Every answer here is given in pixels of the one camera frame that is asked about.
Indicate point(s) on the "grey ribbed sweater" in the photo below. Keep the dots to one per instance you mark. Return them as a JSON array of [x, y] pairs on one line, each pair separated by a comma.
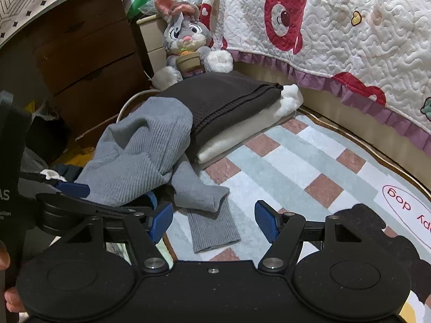
[[141, 148]]

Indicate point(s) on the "white quilted bedspread red bears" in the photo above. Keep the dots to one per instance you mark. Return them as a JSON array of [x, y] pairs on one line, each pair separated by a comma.
[[336, 33]]

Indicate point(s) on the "cream folded garment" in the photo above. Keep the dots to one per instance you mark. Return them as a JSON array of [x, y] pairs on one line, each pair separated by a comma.
[[232, 138]]

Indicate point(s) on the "checkered pastel rug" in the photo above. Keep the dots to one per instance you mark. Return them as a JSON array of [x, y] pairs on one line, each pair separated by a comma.
[[303, 161]]

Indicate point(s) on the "black plastic bag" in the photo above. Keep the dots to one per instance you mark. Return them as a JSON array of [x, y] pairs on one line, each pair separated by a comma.
[[47, 131]]

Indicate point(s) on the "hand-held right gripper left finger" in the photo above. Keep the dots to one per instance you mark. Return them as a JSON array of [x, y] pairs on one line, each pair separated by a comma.
[[163, 222]]

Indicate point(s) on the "brown wooden dresser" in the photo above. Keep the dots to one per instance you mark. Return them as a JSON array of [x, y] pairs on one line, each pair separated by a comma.
[[91, 57]]

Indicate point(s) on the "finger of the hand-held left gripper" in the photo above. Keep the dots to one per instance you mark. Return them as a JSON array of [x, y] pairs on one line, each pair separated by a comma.
[[72, 190], [152, 202]]

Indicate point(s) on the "grey plush rabbit toy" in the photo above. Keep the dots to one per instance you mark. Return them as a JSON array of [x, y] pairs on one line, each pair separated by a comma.
[[187, 33]]

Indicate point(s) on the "clear plastic bag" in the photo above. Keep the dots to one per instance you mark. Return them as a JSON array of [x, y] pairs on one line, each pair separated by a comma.
[[148, 6]]

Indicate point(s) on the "white nightstand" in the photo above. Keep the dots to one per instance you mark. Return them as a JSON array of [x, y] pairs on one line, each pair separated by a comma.
[[153, 37]]

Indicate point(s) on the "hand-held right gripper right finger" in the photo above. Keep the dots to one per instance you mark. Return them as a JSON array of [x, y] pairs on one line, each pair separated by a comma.
[[266, 222]]

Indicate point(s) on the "person's left hand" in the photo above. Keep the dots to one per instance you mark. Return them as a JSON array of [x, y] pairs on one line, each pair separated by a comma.
[[3, 257]]

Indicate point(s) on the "dark brown knit sweater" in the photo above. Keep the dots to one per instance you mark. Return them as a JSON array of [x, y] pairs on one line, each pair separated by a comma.
[[229, 101]]

